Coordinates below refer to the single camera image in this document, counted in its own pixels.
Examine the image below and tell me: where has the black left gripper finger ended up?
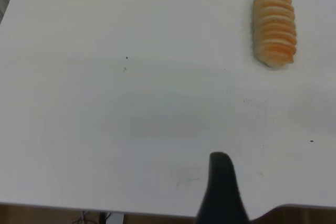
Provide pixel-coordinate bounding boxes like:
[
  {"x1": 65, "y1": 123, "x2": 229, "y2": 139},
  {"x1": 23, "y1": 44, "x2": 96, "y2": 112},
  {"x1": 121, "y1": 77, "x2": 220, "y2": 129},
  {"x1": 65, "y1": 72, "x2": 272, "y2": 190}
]
[{"x1": 196, "y1": 152, "x2": 250, "y2": 224}]

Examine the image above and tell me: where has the striped orange bread roll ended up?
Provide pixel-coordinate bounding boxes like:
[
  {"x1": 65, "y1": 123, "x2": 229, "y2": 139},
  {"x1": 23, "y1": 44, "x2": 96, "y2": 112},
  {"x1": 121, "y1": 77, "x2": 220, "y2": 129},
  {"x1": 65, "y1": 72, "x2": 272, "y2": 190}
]
[{"x1": 251, "y1": 0, "x2": 298, "y2": 69}]

